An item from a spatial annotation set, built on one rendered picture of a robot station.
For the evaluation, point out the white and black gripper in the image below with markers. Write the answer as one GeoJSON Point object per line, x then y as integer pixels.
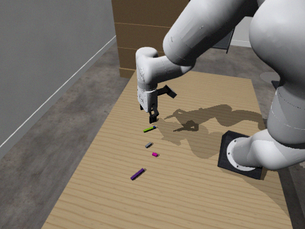
{"type": "Point", "coordinates": [148, 100]}

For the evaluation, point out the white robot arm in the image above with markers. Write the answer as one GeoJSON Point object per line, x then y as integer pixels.
{"type": "Point", "coordinates": [277, 36]}

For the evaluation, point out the purple rod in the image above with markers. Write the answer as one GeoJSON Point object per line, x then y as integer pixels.
{"type": "Point", "coordinates": [137, 174]}

